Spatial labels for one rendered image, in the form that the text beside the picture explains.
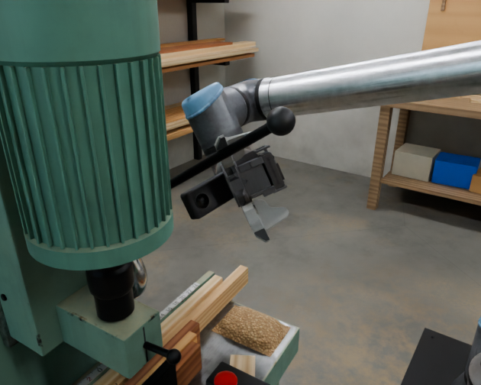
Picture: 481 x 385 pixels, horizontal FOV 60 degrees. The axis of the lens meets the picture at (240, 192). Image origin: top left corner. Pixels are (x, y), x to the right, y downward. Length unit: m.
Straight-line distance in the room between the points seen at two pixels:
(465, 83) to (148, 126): 0.53
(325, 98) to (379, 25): 2.95
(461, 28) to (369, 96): 2.82
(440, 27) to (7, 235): 3.36
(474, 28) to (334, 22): 1.07
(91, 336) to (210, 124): 0.42
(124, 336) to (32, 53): 0.36
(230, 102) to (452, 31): 2.90
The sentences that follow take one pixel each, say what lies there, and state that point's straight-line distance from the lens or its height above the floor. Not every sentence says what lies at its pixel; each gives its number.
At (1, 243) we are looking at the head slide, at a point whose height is 1.18.
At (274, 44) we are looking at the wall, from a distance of 4.18.
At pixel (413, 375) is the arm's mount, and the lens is 1.24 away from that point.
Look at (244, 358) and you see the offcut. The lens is 0.73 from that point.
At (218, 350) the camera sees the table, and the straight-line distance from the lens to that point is 0.80.
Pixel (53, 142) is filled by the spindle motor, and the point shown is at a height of 1.34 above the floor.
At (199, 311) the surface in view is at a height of 0.94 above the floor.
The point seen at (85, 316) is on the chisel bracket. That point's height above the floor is 1.07.
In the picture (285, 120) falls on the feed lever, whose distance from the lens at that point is 0.50.
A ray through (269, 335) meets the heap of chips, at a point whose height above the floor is 0.92.
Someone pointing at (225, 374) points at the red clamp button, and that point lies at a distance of 0.59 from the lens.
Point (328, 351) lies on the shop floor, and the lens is 2.11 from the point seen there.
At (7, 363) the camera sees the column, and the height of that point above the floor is 0.95.
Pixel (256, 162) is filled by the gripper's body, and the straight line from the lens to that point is 0.63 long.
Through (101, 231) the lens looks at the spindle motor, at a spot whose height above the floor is 1.24.
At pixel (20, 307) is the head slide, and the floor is 1.08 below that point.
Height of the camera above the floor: 1.46
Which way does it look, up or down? 24 degrees down
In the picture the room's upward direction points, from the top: straight up
